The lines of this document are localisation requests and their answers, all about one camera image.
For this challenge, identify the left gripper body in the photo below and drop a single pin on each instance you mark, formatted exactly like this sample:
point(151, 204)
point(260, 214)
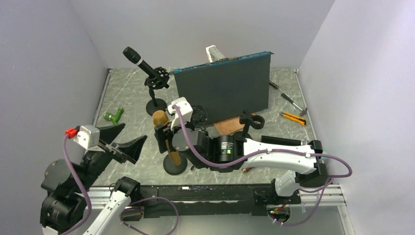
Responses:
point(95, 161)

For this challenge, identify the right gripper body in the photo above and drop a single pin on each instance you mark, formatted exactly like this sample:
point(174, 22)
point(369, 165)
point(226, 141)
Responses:
point(176, 129)

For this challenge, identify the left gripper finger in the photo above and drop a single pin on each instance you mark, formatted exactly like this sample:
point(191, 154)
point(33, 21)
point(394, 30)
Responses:
point(108, 134)
point(130, 151)

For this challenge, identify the gold microphone black stand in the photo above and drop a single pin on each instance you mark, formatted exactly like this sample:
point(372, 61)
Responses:
point(173, 169)

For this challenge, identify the black tripod shock mount stand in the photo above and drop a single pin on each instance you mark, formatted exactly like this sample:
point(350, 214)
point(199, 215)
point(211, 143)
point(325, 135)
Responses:
point(199, 117)

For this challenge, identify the black round base clip stand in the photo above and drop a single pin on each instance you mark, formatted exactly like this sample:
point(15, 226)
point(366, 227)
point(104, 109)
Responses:
point(249, 120)

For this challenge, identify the black microphone white band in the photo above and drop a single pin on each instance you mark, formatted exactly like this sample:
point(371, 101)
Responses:
point(136, 59)

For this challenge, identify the mint green microphone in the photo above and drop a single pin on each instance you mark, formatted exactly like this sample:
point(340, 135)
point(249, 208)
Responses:
point(325, 157)

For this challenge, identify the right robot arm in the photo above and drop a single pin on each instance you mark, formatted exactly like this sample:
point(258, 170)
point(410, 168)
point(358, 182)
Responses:
point(224, 154)

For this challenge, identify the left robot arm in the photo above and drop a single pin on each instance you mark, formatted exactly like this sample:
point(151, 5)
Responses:
point(68, 205)

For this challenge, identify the green marker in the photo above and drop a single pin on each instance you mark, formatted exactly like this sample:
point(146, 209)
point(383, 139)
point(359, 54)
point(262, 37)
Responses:
point(114, 118)

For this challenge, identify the wooden board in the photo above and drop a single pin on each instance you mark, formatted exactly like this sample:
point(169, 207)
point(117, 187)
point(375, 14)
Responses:
point(229, 127)

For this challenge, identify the dark grey upright board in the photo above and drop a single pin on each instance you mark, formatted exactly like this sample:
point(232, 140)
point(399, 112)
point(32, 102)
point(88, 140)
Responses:
point(227, 88)

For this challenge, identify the yellow utility knife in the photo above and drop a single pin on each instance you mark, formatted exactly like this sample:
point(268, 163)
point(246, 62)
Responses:
point(294, 118)

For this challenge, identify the small black hammer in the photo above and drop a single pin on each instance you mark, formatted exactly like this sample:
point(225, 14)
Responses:
point(303, 111)

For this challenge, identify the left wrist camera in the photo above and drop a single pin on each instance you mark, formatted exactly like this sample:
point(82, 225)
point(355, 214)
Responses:
point(87, 136)

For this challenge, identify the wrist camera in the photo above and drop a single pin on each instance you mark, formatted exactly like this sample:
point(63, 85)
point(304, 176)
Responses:
point(182, 112)
point(87, 136)

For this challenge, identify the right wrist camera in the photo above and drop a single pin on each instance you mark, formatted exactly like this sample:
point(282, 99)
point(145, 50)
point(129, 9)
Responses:
point(182, 112)

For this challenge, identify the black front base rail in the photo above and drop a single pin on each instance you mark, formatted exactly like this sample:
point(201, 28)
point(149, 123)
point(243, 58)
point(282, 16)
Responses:
point(169, 200)

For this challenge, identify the white bracket behind board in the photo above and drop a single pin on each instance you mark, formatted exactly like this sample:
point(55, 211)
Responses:
point(214, 54)

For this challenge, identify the black screwdriver handle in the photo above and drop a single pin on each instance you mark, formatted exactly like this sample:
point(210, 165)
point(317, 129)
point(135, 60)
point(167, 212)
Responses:
point(274, 85)

